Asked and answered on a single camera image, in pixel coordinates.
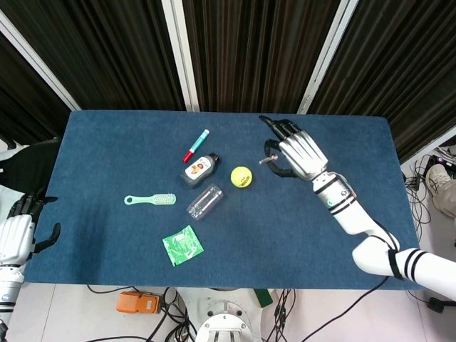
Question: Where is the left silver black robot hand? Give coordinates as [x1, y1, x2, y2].
[0, 190, 61, 266]

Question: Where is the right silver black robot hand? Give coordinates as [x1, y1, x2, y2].
[258, 115, 329, 183]

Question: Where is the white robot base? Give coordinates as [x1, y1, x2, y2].
[185, 287, 275, 342]

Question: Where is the yellow tennis ball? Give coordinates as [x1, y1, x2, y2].
[230, 166, 254, 189]

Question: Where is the black chair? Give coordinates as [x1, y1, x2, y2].
[0, 137, 61, 214]

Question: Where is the dark grey labelled bottle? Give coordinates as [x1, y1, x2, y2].
[180, 152, 220, 189]

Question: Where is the red teal marker pen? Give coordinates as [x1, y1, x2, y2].
[182, 129, 211, 163]

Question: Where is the clear plastic bottle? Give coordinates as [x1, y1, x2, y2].
[185, 183, 224, 221]

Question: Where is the mint green brush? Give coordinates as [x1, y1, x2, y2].
[123, 192, 177, 207]

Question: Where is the orange foot pedal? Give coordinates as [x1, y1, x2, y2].
[117, 291, 164, 315]

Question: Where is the beige sneaker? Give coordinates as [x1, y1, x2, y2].
[424, 163, 456, 217]

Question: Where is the green foil sachet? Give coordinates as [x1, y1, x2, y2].
[162, 224, 205, 267]

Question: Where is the green card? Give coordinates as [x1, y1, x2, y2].
[253, 289, 274, 309]

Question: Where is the blue table cloth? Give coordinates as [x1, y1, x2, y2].
[24, 110, 425, 291]

